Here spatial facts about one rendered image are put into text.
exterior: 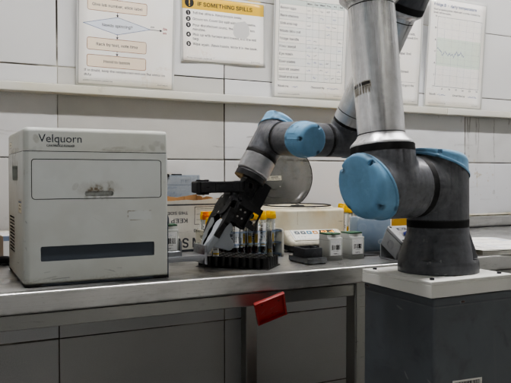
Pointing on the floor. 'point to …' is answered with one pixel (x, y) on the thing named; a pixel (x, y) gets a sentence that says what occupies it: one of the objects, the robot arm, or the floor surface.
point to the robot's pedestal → (436, 337)
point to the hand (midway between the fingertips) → (202, 249)
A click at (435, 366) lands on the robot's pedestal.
